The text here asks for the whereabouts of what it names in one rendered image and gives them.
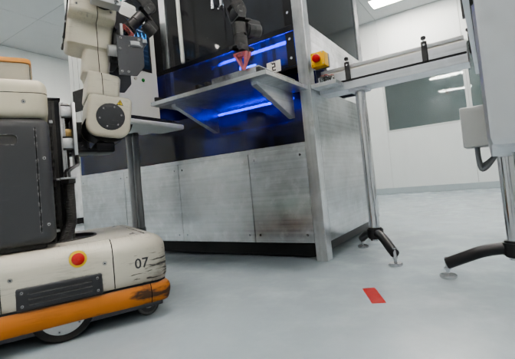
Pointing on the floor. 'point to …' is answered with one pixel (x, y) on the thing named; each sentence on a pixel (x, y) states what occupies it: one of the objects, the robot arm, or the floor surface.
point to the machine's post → (310, 118)
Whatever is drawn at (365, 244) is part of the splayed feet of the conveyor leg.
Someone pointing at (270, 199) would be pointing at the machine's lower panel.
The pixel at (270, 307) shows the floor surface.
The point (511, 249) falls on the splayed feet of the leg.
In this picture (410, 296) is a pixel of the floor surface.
